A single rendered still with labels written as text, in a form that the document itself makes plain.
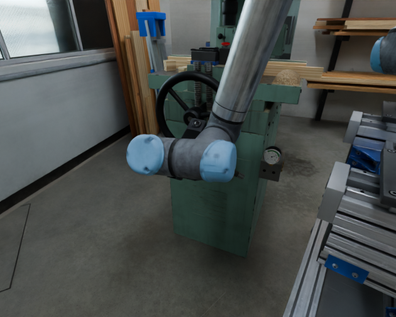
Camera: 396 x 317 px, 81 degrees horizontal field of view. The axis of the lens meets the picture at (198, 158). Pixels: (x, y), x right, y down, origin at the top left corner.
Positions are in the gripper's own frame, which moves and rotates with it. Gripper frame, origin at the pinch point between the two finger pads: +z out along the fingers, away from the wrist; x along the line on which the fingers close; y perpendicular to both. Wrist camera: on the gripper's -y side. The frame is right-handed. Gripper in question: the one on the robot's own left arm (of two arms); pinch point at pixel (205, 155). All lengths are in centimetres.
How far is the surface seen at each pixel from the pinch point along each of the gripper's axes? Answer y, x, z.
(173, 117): -13.1, -24.4, 19.9
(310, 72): -38, 26, 23
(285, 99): -24.2, 19.7, 13.4
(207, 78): -22.0, -1.8, -6.9
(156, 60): -60, -78, 75
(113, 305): 73, -33, 16
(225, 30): -47.5, -6.4, 13.1
